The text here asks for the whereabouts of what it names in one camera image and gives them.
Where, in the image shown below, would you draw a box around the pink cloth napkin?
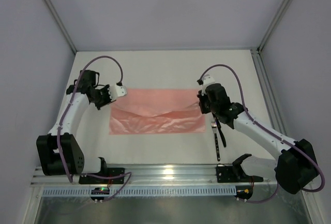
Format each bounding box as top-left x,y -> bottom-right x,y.
109,88 -> 206,135

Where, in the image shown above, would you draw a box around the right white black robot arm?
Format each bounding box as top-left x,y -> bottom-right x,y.
197,83 -> 322,195

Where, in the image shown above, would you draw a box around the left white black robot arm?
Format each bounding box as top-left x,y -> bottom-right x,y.
36,70 -> 112,176

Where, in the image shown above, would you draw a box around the left black controller board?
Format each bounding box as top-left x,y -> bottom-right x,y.
90,187 -> 110,203

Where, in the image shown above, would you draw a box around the black controller board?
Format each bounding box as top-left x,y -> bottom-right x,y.
90,187 -> 110,203
235,185 -> 253,201

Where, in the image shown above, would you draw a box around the right black controller board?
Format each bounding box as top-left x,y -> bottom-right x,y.
235,185 -> 253,201

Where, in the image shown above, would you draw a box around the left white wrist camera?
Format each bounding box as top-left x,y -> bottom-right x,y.
108,85 -> 127,102

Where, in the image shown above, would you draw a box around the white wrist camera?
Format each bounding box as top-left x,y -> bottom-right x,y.
108,85 -> 127,102
197,74 -> 215,92

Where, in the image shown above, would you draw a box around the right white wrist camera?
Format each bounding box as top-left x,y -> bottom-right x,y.
197,74 -> 215,92

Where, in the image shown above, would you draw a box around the black handled fork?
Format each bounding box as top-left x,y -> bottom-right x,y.
211,117 -> 220,161

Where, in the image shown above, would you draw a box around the black handled knife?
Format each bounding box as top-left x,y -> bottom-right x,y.
217,123 -> 227,147

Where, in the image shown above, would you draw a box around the right aluminium side rail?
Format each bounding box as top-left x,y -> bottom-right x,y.
250,48 -> 288,136

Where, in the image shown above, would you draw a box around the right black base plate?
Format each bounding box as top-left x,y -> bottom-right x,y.
216,164 -> 264,183

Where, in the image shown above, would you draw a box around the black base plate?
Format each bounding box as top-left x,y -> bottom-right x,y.
216,164 -> 264,183
79,168 -> 125,185

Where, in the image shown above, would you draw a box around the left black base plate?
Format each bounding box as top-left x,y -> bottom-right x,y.
79,168 -> 125,185

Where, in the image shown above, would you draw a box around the aluminium front rail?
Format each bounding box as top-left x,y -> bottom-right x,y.
30,163 -> 313,186

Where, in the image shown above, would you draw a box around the slotted grey cable duct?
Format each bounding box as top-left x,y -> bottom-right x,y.
42,185 -> 236,197

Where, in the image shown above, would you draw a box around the left aluminium corner post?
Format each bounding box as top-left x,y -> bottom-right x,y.
42,0 -> 78,55

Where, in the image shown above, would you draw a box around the aluminium corner post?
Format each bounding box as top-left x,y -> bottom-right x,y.
257,0 -> 293,53
42,0 -> 78,55

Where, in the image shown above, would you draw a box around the right aluminium corner post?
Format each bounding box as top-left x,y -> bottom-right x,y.
257,0 -> 293,53

